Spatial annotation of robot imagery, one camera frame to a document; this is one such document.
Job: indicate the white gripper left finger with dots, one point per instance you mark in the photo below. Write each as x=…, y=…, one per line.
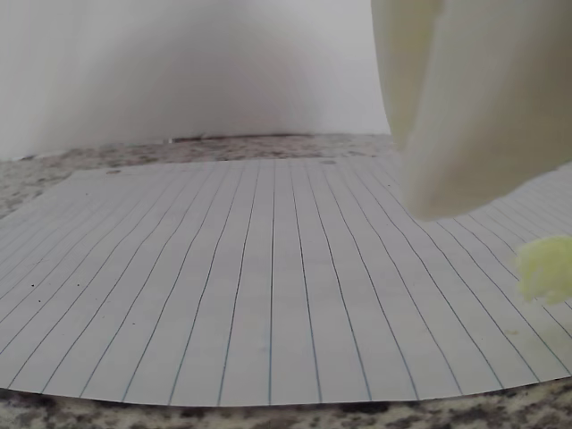
x=393, y=67

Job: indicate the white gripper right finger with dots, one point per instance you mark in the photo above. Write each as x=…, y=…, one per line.
x=491, y=111

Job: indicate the white foam board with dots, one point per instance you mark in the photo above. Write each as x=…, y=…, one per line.
x=179, y=67

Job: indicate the lined white paper sheet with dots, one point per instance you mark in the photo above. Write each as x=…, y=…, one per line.
x=268, y=290

